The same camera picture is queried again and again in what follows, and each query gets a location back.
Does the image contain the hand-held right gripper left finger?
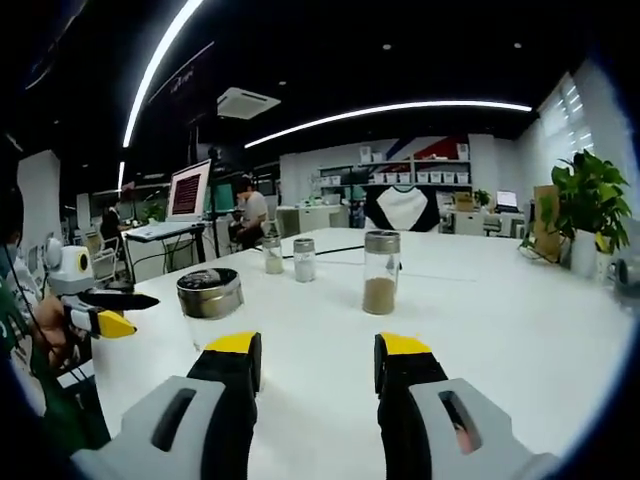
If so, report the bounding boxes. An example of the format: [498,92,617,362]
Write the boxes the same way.
[69,329,264,480]

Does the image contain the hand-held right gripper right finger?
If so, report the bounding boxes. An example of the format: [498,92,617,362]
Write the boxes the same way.
[373,332,564,480]

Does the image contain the large white seasoning bottle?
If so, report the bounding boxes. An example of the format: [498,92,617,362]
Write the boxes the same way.
[175,267,246,354]

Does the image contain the large brown seasoning bottle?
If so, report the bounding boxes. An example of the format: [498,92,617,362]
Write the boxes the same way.
[361,230,403,316]

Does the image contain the small beige seasoning bottle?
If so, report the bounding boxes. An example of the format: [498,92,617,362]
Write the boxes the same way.
[261,235,285,275]

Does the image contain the small white seasoning bottle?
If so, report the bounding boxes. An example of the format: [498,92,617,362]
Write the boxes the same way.
[292,237,317,284]

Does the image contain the person's left hand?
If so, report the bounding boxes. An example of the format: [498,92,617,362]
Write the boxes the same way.
[30,293,84,369]

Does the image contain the white office chair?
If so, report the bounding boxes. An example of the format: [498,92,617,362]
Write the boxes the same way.
[82,232,129,284]

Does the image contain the person's head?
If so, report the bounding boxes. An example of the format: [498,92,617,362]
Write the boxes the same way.
[0,184,29,281]

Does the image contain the black laptop stand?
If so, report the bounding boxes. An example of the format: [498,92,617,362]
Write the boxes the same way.
[124,224,211,284]

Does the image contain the white laptop with dark screen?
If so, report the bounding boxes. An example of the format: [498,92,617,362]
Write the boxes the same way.
[124,158,214,240]

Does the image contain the teal monitor screen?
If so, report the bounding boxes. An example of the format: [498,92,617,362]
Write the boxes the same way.
[209,182,236,216]

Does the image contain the white cabinet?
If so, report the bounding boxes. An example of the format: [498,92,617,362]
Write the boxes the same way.
[276,204,351,239]

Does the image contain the long ceiling light strip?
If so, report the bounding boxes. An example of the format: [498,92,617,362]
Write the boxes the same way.
[243,99,534,150]
[121,0,206,150]

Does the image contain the black hanging banner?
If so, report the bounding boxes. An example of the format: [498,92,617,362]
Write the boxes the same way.
[148,39,216,104]

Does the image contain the open laptop with bright screen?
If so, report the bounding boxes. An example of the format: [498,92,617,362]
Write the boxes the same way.
[494,189,520,214]

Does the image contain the ceiling air conditioner unit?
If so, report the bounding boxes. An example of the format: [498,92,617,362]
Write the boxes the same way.
[216,86,282,121]

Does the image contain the brown paper bag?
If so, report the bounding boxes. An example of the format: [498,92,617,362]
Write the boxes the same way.
[532,184,564,261]

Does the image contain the shelf with white storage bins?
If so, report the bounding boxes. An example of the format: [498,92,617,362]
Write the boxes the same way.
[317,142,474,201]

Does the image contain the small white plant pot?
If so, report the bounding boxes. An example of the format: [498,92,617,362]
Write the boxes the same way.
[594,234,619,284]

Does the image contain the grey curved object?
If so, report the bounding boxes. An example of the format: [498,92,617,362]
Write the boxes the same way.
[612,257,639,301]

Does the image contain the large green potted plant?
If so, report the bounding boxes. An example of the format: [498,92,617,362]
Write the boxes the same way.
[519,148,634,279]

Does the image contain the white window blinds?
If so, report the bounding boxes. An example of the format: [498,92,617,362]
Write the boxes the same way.
[537,59,640,166]

